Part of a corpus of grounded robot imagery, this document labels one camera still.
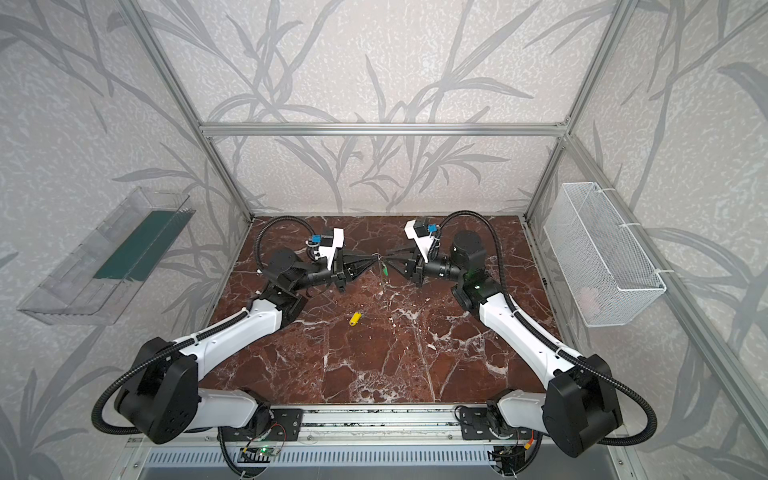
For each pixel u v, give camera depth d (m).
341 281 0.62
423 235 0.60
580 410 0.40
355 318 0.93
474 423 0.73
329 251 0.61
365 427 0.75
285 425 0.73
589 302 0.72
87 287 0.63
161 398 0.41
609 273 0.61
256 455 0.72
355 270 0.68
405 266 0.64
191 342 0.46
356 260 0.65
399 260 0.64
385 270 0.69
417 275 0.62
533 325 0.48
